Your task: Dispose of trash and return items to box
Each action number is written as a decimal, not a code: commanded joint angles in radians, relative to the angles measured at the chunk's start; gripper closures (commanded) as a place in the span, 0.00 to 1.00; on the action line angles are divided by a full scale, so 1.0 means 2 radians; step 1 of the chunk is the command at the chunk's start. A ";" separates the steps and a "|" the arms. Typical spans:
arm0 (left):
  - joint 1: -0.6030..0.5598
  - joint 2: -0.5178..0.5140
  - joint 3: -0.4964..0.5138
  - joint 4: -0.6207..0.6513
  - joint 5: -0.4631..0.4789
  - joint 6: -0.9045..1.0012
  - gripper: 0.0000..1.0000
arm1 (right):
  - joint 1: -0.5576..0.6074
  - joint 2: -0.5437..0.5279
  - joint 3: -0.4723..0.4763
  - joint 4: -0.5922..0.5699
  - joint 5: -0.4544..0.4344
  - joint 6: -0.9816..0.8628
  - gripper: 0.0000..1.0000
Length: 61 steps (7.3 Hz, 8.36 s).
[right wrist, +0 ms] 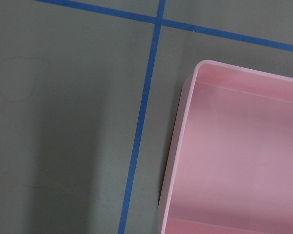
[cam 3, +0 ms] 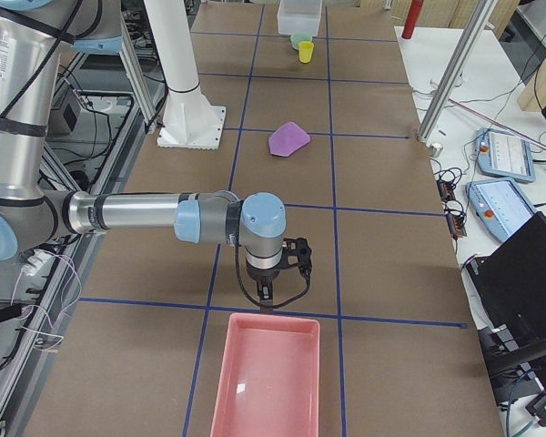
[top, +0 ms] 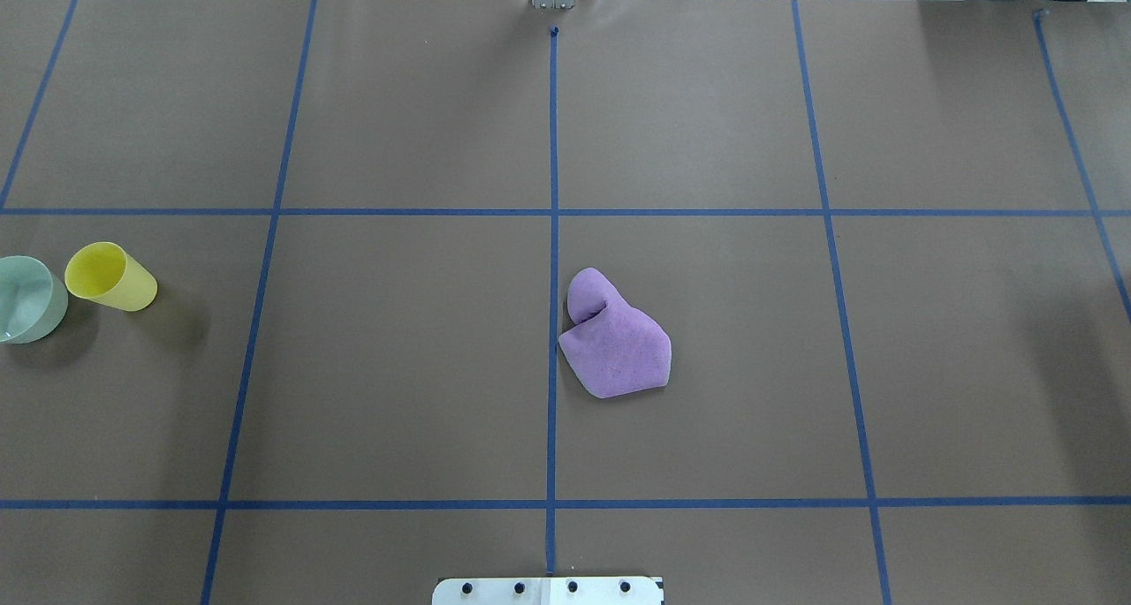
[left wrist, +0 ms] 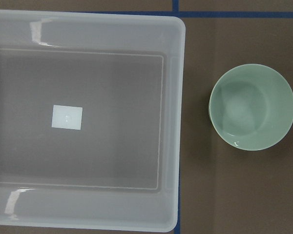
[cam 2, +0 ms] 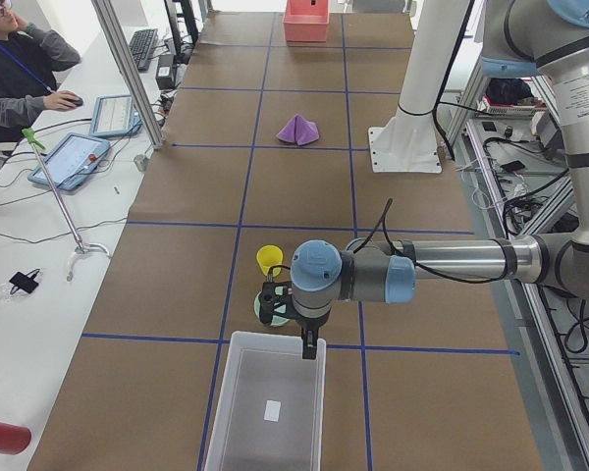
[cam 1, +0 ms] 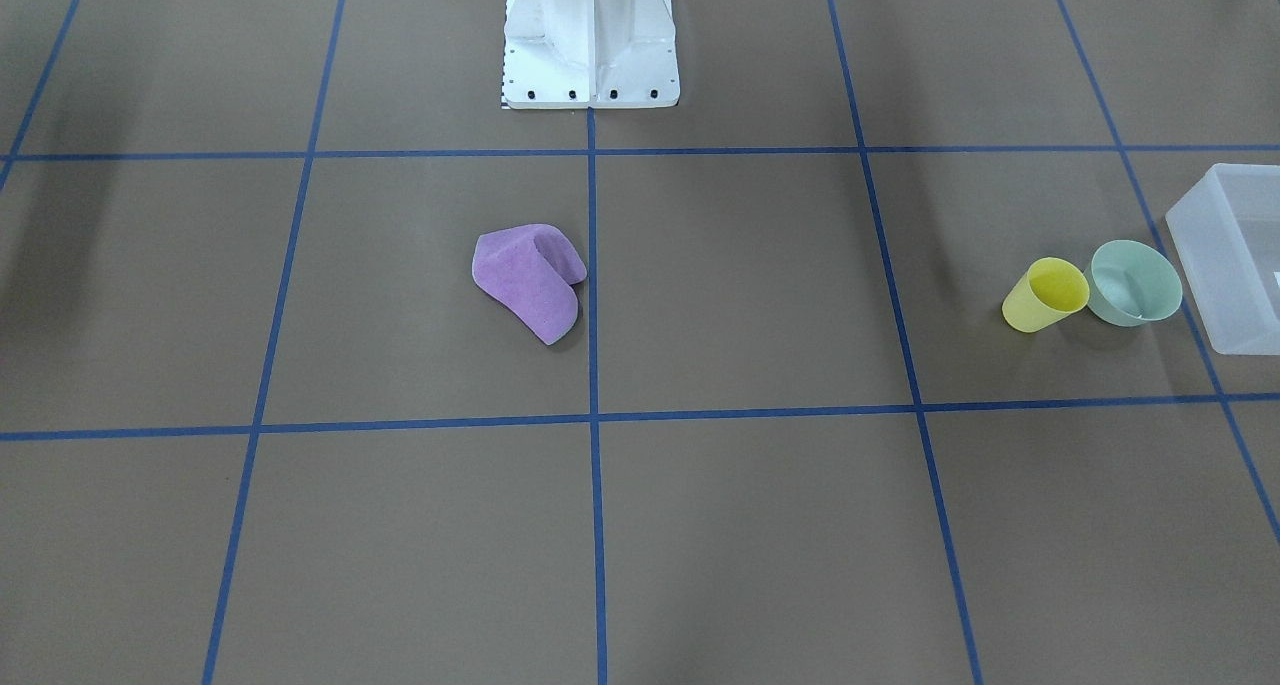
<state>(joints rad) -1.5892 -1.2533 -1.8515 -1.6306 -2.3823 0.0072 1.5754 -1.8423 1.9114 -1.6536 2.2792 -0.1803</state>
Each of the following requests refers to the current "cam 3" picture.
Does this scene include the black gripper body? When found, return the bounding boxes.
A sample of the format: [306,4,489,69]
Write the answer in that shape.
[248,266,278,289]

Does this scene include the purple cloth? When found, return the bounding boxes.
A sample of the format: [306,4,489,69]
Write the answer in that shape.
[268,121,311,158]

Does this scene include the yellow plastic cup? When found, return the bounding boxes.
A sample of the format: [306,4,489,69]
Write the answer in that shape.
[298,41,315,64]

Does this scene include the green ceramic bowl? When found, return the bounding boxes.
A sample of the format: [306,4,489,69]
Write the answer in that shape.
[290,32,312,50]

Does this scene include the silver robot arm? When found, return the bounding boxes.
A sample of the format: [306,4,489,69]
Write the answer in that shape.
[0,1,288,309]

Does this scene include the clear plastic storage box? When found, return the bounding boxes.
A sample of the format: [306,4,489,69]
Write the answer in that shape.
[277,0,322,36]

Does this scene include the pink plastic bin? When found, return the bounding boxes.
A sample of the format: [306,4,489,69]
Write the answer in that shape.
[210,313,320,436]

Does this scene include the lower teach pendant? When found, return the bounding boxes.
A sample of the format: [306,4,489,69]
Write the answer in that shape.
[465,177,537,242]

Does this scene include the teach pendant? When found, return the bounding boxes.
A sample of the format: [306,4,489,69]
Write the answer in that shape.
[465,177,537,242]
[475,128,536,183]

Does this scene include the black laptop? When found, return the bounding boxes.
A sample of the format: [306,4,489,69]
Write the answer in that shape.
[466,212,546,340]

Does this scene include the upper teach pendant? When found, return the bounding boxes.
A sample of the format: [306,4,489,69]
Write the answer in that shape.
[475,128,536,183]

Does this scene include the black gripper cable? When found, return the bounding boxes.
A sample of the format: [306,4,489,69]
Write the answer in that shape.
[234,243,311,311]

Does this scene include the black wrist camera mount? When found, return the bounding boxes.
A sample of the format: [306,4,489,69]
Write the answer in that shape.
[278,238,313,279]

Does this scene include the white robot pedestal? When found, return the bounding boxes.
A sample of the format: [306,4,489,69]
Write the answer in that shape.
[144,0,227,150]

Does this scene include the aluminium frame post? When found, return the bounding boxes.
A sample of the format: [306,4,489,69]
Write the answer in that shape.
[417,0,497,143]

